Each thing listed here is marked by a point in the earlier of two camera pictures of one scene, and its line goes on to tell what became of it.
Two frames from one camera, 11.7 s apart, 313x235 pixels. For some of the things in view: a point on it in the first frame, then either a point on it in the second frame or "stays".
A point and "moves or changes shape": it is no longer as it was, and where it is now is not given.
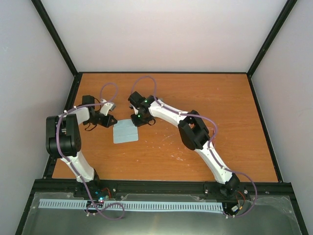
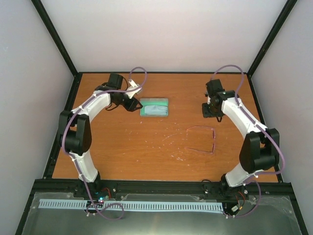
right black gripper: x=136 y=123 → x=206 y=114
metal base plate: x=271 y=215 stays
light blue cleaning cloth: x=125 y=130 moves or changes shape
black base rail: x=273 y=189 stays
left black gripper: x=107 y=123 → x=130 y=106
